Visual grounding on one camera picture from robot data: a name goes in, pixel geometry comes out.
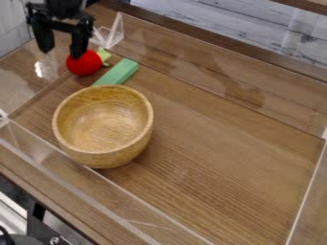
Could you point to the red plush strawberry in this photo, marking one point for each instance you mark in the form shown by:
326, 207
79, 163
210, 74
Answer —
90, 62

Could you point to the clear acrylic corner bracket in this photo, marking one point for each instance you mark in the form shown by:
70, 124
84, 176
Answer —
107, 37

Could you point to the green rectangular block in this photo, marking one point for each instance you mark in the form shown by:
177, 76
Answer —
119, 73

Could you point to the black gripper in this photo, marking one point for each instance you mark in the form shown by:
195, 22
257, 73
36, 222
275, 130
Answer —
64, 16

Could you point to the wooden bowl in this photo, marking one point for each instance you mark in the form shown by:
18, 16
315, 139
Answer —
103, 125

